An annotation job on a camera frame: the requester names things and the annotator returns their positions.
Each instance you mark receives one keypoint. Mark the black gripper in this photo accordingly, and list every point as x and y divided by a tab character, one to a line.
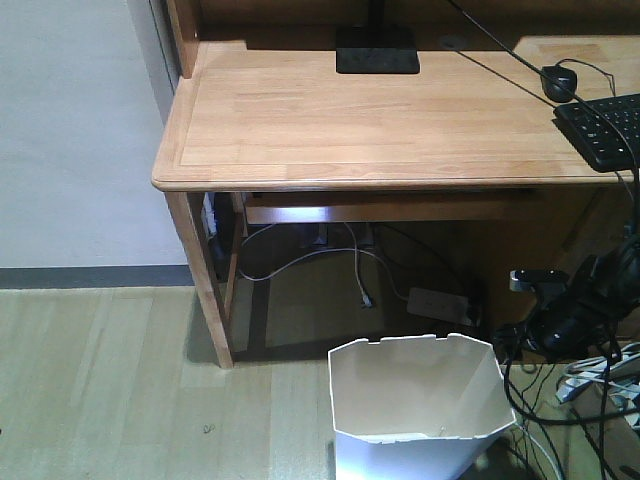
564	323

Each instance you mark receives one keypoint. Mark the white plastic trash bin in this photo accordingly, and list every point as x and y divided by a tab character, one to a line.
415	407

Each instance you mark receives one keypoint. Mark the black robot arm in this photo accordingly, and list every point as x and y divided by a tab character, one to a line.
613	278

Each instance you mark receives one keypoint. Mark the white power strip at right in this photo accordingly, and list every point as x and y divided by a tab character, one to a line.
623	375

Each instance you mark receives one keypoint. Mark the white power strip under desk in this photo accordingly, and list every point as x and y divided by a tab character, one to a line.
441	306

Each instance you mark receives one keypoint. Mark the black keyboard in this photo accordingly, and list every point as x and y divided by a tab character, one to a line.
605	132

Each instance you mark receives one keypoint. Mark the black computer mouse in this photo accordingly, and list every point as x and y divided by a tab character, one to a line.
559	83

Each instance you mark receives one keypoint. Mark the black monitor stand base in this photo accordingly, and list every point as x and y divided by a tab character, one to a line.
376	47

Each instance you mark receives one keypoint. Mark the wooden desk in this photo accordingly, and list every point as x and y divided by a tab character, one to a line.
261	112

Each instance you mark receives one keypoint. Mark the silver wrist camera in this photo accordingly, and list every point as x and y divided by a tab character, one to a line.
521	280

